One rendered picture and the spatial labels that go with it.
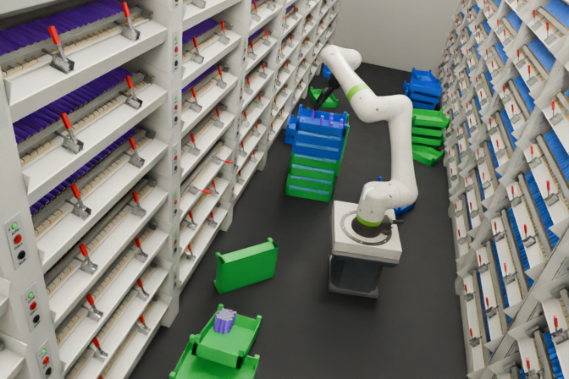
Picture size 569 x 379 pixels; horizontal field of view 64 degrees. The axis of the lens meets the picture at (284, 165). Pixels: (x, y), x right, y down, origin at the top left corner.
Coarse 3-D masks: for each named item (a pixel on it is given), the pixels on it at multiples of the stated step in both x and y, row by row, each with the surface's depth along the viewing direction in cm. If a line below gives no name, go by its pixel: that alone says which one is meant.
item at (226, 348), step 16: (240, 320) 204; (256, 320) 201; (208, 336) 191; (224, 336) 194; (240, 336) 197; (256, 336) 198; (192, 352) 177; (208, 352) 176; (224, 352) 175; (240, 352) 173
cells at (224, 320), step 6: (222, 312) 201; (228, 312) 202; (234, 312) 203; (216, 318) 197; (222, 318) 195; (228, 318) 197; (234, 318) 203; (216, 324) 196; (222, 324) 195; (228, 324) 196; (216, 330) 196; (222, 330) 196; (228, 330) 197
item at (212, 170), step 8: (224, 136) 228; (216, 144) 228; (224, 144) 230; (232, 144) 229; (224, 152) 226; (208, 168) 211; (216, 168) 213; (200, 176) 204; (208, 176) 207; (192, 184) 198; (200, 184) 200; (200, 192) 196; (184, 200) 188; (192, 200) 190; (184, 208) 185; (184, 216) 186
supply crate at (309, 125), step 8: (304, 112) 286; (320, 112) 285; (344, 112) 283; (296, 120) 268; (312, 120) 284; (328, 120) 287; (336, 120) 287; (344, 120) 285; (296, 128) 271; (304, 128) 270; (312, 128) 270; (320, 128) 269; (328, 128) 269; (336, 128) 268; (344, 128) 268; (344, 136) 270
